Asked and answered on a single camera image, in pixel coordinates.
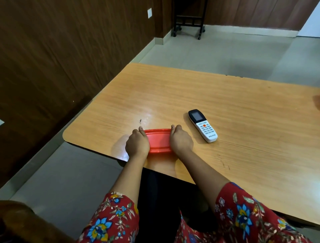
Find person's left hand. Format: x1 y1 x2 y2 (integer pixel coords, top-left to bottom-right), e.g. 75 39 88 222
125 126 150 160

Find person's right hand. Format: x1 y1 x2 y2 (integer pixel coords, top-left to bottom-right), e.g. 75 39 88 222
169 124 194 157

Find red plastic container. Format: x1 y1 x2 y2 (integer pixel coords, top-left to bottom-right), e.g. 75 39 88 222
144 128 173 154

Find person's right forearm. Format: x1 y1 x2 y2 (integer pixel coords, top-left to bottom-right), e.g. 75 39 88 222
176 149 232 212

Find person's left forearm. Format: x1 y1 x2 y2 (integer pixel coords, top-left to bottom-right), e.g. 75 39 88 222
110 155 149 204

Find white and black remote control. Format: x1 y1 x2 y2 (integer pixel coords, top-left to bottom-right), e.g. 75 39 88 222
188 109 218 143

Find black trousers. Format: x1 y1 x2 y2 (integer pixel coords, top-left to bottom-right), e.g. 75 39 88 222
135 167 217 243

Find red floral garment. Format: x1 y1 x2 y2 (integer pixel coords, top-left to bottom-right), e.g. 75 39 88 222
77 182 313 243

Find black wheeled stand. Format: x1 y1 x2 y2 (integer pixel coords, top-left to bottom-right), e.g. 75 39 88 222
172 0 208 40

